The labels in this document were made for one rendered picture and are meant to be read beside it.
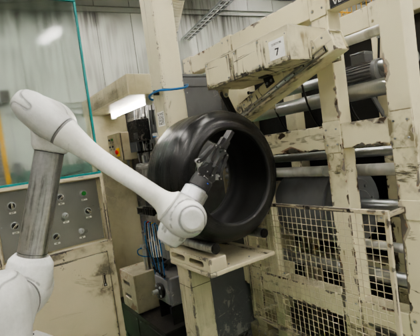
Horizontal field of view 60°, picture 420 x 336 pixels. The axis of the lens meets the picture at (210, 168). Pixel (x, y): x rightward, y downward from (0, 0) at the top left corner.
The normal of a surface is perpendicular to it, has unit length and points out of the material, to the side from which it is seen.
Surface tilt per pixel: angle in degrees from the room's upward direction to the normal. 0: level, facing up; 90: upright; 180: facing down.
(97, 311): 90
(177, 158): 73
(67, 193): 90
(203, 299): 90
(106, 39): 90
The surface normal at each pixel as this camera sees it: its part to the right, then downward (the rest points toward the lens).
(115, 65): 0.40, 0.00
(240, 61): -0.81, 0.14
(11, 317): 0.67, -0.12
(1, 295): 0.47, -0.38
